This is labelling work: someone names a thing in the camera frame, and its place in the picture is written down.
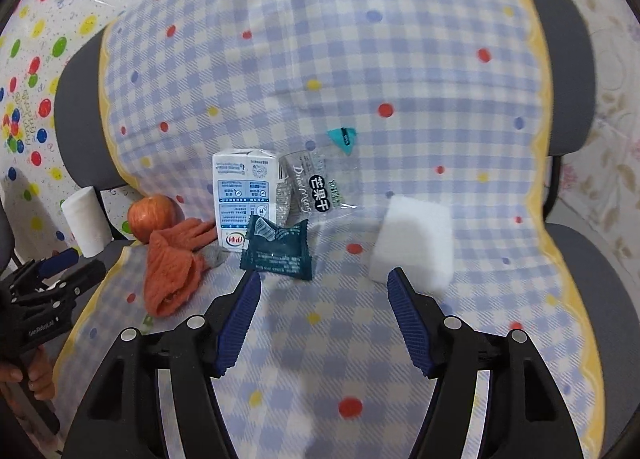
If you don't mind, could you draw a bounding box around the person's left hand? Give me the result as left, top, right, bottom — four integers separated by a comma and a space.
0, 346, 56, 403

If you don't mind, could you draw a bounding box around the grey office chair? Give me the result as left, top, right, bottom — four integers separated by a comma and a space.
52, 0, 640, 459

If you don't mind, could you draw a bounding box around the clear plastic snack wrapper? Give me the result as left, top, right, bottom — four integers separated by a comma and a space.
277, 149, 361, 230

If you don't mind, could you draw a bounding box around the white paper roll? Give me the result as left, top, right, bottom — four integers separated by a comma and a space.
61, 186, 114, 259

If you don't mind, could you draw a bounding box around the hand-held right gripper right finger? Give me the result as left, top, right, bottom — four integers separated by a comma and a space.
386, 267, 586, 459

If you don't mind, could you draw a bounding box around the dark green snack wrapper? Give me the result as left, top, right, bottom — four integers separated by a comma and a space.
239, 214, 314, 283

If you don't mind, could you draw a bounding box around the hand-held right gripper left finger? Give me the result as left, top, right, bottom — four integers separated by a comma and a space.
62, 270, 263, 459

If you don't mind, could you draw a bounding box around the white sponge block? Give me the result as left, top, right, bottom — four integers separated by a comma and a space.
368, 195, 455, 293

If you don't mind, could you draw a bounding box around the orange knit cloth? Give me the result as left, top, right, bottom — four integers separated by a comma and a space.
143, 219, 221, 318

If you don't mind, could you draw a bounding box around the white milk carton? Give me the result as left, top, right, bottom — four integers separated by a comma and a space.
212, 149, 280, 253

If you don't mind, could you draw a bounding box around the small teal wrapper piece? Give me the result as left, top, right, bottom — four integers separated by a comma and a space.
327, 126, 360, 158

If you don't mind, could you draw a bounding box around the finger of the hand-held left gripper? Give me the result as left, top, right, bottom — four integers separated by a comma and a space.
44, 260, 107, 298
10, 249, 80, 288

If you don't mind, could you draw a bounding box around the blue checkered dotted cloth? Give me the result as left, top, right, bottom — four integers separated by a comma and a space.
52, 0, 608, 459

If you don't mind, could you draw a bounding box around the floral print plastic sheet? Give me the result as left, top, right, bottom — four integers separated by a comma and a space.
480, 0, 640, 240

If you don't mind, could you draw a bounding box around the red apple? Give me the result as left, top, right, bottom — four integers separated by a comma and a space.
127, 194, 185, 245

